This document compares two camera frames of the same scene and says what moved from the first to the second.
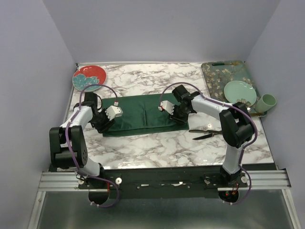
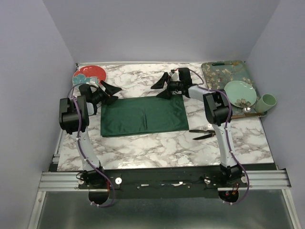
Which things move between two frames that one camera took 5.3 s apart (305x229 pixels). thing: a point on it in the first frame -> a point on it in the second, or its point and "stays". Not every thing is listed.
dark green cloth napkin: [143, 113] stays
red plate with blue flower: [89, 75] stays
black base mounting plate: [162, 182] stays
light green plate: [238, 91] stays
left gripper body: [101, 121] -> [99, 96]
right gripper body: [179, 114] -> [172, 86]
